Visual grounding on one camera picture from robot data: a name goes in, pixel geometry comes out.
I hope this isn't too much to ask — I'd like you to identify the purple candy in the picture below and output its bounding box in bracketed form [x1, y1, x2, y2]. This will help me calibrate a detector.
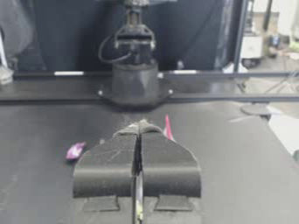
[64, 141, 88, 161]

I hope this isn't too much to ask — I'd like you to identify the clear bag with pink zip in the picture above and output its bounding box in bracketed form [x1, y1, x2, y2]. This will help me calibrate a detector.
[163, 114, 178, 144]

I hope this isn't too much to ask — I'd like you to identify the grey round pad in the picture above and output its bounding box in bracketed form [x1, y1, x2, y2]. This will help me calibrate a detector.
[239, 103, 272, 116]

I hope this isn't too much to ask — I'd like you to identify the white sheet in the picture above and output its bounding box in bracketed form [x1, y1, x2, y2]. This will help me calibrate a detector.
[267, 112, 299, 156]

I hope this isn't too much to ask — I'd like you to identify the white tape strip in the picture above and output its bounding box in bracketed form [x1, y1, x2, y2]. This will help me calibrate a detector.
[172, 69, 199, 75]
[52, 70, 86, 77]

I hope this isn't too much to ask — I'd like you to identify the white cart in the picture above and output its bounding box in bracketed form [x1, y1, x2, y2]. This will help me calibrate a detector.
[238, 30, 267, 70]

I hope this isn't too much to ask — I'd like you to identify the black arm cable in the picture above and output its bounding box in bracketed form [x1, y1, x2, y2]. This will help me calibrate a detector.
[98, 34, 136, 65]

